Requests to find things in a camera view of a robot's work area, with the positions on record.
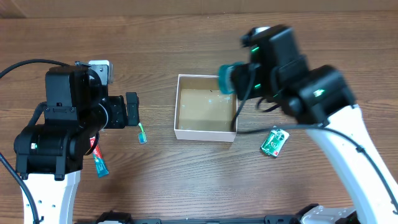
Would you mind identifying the green white toothbrush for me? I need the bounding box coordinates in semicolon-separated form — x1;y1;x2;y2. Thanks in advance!
138;123;147;144

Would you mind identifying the red teal toothpaste tube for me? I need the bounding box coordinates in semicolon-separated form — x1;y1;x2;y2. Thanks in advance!
92;144;109;178

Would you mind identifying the teal mouthwash bottle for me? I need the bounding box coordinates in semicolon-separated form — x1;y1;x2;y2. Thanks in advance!
218;62;244;95

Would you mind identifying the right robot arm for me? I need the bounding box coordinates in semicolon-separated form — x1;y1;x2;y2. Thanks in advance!
228;25;397;223

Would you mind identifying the white cardboard box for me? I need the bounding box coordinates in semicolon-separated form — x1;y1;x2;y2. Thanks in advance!
174;74;238;142

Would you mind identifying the green white soap packet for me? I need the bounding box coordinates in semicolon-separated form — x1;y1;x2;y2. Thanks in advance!
261;126;290;157

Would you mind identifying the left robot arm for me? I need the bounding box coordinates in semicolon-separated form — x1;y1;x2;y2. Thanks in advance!
14;65;139;223

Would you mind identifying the right black cable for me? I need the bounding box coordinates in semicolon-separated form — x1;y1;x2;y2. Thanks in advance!
230;65;398;215

